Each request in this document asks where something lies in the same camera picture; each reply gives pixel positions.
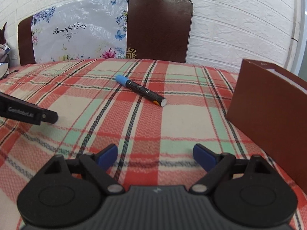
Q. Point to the plaid tablecloth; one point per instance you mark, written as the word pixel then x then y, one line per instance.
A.
pixel 168 129

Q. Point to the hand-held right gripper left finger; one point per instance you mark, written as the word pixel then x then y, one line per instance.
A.
pixel 108 157

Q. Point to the brown chair with gold emblem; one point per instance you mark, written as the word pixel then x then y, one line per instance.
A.
pixel 158 24

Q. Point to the dark feathery object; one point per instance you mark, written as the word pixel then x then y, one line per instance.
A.
pixel 3 32

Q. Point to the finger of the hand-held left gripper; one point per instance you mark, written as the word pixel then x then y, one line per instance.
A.
pixel 24 112

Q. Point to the plain brown chair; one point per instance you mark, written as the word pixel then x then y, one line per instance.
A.
pixel 25 43

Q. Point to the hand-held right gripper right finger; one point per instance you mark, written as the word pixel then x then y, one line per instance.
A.
pixel 203 157

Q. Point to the white door frame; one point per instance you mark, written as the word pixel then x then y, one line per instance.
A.
pixel 298 28

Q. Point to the brown storage box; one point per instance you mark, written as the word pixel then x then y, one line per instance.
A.
pixel 263 100

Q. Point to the shiny foil package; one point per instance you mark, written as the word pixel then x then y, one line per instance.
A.
pixel 4 60

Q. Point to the floral plastic bag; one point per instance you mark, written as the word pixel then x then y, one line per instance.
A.
pixel 79 28

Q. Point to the black marker with blue cap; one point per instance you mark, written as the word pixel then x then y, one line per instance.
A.
pixel 144 91

